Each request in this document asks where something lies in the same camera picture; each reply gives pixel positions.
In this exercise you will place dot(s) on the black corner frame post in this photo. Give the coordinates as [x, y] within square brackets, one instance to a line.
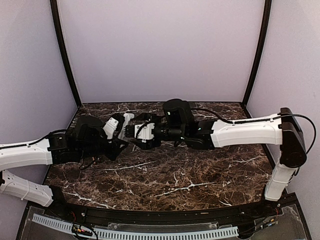
[63, 52]
[259, 51]

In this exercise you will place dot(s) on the black left corner frame post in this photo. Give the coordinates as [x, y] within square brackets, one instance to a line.
[63, 52]

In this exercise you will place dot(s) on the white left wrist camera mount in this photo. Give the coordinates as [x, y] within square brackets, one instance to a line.
[113, 126]

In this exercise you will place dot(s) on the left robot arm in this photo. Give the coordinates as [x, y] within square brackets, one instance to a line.
[90, 138]

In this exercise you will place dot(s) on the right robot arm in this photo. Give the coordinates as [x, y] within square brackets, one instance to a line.
[178, 125]

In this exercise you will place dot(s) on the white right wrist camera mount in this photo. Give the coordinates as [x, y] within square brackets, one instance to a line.
[144, 132]

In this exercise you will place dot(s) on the black right corner frame post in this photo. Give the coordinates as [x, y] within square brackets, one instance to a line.
[259, 51]

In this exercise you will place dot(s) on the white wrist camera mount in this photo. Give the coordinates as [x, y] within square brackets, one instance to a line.
[144, 132]
[113, 126]

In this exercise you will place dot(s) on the clear acrylic plate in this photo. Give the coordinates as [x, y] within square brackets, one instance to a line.
[161, 228]

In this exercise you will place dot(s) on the white remote control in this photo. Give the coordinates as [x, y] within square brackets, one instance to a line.
[126, 117]

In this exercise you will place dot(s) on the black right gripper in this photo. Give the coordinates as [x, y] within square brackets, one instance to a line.
[146, 117]

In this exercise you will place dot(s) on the white slotted cable duct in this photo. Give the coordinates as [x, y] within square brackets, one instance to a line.
[138, 232]

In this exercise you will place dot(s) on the black front frame rail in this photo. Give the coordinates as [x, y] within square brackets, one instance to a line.
[240, 214]

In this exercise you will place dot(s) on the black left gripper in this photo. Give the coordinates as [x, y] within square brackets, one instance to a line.
[116, 149]

